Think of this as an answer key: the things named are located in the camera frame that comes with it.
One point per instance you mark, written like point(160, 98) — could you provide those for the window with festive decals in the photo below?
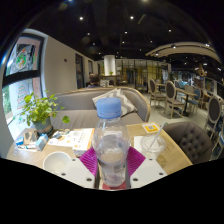
point(20, 66)

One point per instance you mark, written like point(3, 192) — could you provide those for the small light blue carton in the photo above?
point(41, 142)

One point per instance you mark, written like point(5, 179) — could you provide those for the clear plastic cup with straw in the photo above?
point(152, 146)

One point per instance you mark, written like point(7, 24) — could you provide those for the yellow square table card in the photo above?
point(150, 127)

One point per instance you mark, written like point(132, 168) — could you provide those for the green potted plant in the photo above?
point(38, 110)

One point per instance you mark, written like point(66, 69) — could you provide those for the clear water bottle blue cap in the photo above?
point(111, 146)

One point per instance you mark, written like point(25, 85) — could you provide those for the grey white chevron cushion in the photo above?
point(125, 105)

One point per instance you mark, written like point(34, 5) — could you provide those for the group of dining chairs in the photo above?
point(170, 95)

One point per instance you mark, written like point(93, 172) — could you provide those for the white paper napkin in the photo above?
point(137, 143)

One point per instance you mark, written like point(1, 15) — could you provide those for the person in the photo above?
point(93, 80)

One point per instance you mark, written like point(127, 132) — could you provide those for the white mug with black lettering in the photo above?
point(55, 161)

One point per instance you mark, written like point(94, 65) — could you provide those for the white printed menu sheet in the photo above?
point(70, 137)

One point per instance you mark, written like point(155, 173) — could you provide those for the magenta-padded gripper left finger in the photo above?
point(76, 173)

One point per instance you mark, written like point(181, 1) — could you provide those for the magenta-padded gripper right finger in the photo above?
point(146, 171)

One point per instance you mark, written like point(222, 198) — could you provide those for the dark grey tufted armchair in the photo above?
point(191, 140)

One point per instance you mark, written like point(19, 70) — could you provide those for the grey curved sofa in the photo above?
point(76, 110)

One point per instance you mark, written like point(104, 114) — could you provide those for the group of ceiling lights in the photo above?
point(81, 18)

